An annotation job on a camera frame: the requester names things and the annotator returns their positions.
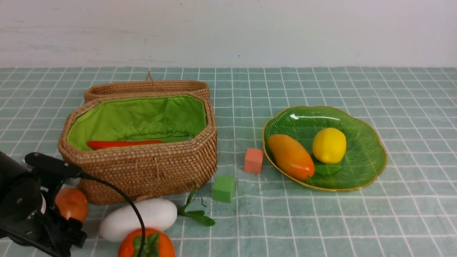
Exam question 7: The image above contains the yellow toy lemon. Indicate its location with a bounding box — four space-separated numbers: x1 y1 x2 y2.
312 127 347 165

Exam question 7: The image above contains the white toy radish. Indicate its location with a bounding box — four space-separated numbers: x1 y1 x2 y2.
99 198 177 242

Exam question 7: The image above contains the green foam cube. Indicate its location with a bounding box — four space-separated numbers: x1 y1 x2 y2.
212 175 236 203

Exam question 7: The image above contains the orange yellow toy mango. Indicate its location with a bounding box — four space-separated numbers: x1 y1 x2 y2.
267 134 315 181

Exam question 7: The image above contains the green leaf-shaped glass plate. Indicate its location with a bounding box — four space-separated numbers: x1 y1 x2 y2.
262 106 388 191

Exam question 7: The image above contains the brown toy potato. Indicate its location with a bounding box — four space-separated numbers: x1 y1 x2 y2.
55 188 89 222

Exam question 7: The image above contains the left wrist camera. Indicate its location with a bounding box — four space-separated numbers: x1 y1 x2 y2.
24 152 82 178

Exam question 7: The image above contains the orange toy persimmon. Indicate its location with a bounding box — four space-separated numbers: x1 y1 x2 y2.
117 228 176 257

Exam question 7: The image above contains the orange foam cube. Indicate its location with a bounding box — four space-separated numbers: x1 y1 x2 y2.
243 148 264 174

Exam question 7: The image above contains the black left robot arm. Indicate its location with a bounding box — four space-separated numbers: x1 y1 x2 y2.
0 152 87 257

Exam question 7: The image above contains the green plastic leaf sprig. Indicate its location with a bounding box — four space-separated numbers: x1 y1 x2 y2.
177 188 216 227

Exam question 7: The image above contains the red toy chili pepper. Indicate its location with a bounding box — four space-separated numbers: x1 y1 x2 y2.
86 140 163 150

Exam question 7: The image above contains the woven wicker basket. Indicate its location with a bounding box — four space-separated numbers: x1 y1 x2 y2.
58 92 218 200

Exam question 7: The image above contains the woven wicker basket lid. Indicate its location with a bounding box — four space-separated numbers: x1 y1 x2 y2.
84 71 210 102

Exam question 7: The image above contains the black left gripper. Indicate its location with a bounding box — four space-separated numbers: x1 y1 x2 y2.
1 179 87 257

